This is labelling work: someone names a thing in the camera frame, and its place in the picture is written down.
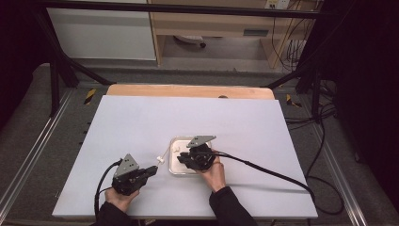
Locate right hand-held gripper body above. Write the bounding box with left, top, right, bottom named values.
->
left=185, top=135, right=217, bottom=172

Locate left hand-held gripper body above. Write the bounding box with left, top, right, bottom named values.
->
left=111, top=153, right=149, bottom=197

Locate square metal tray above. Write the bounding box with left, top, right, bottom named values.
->
left=168, top=136, right=215, bottom=176

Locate person's left hand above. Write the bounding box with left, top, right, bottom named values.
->
left=104, top=186, right=141, bottom=214

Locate person's right hand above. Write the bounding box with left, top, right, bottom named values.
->
left=197, top=150, right=227, bottom=194

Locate white board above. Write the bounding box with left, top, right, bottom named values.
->
left=52, top=94, right=319, bottom=220

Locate wooden table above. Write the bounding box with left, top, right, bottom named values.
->
left=105, top=83, right=276, bottom=101

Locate yellow black striped tape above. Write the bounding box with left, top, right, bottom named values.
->
left=285, top=93, right=303, bottom=108
left=83, top=88, right=97, bottom=105

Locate white chair base with caster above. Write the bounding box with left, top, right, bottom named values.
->
left=173, top=34, right=207, bottom=49

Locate light wooden desk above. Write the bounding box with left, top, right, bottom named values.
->
left=147, top=0, right=324, bottom=69

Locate white cabinet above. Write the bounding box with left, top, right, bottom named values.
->
left=46, top=0, right=157, bottom=61

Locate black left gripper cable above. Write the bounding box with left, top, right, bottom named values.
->
left=94, top=159, right=122, bottom=218

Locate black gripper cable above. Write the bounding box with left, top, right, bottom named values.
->
left=206, top=151, right=345, bottom=217
left=94, top=159, right=122, bottom=218

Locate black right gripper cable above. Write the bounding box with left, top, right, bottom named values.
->
left=206, top=151, right=345, bottom=217

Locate aluminium floor rail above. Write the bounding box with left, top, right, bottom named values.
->
left=0, top=89, right=76, bottom=215
left=309, top=121, right=369, bottom=226

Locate bundle of black hanging cables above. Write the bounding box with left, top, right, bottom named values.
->
left=270, top=0, right=324, bottom=73

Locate black metal frame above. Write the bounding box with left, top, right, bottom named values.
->
left=31, top=0, right=333, bottom=118

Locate white wall socket strip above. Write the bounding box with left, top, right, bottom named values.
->
left=264, top=0, right=290, bottom=10

